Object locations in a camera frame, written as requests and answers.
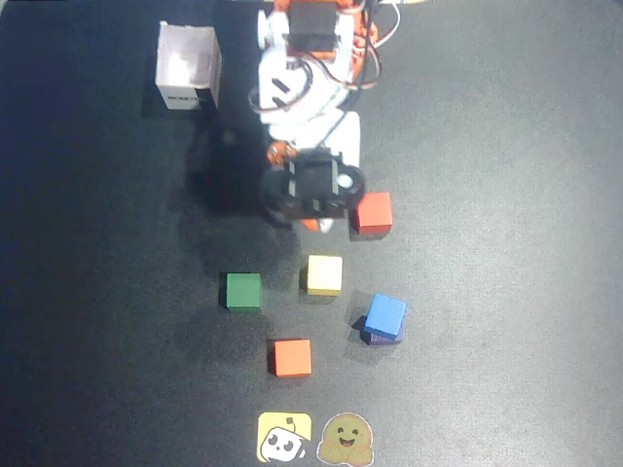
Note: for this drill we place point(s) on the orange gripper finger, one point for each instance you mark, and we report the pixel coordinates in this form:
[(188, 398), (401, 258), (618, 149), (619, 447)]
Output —
[(281, 153)]

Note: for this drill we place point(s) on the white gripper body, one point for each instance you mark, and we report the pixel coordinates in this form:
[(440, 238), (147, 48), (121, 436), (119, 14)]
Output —
[(341, 141)]

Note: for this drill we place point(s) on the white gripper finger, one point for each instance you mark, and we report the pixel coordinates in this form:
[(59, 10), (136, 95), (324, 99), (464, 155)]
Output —
[(326, 226)]

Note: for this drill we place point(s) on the blue cube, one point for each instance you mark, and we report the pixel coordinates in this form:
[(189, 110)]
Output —
[(385, 315)]

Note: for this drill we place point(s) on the white and orange robot arm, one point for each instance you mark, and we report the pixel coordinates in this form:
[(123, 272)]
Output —
[(272, 73)]

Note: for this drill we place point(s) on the yellow cube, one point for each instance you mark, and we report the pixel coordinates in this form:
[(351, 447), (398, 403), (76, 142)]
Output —
[(323, 274)]

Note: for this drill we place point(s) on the red cube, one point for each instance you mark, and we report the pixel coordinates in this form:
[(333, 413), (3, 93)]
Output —
[(376, 215)]

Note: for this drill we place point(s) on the green cube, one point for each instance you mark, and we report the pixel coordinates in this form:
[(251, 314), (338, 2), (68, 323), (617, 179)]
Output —
[(243, 291)]

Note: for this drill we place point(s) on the purple cube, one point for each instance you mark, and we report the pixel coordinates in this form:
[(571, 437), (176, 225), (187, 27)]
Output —
[(389, 340)]

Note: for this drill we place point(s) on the orange cube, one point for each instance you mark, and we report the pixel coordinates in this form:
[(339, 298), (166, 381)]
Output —
[(291, 357)]

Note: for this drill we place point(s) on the white cardboard box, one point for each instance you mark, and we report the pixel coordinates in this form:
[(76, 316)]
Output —
[(187, 58)]

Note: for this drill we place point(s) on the dark grey table mat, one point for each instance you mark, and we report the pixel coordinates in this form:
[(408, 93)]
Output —
[(487, 243)]

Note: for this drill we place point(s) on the hugging face emoji sticker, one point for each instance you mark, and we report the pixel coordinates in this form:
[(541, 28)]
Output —
[(345, 440)]

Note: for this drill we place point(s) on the yellow robot sticker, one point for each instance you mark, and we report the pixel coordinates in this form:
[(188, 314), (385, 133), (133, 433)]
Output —
[(284, 438)]

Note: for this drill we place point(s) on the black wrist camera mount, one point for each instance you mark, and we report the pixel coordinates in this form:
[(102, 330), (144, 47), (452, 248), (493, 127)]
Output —
[(314, 180)]

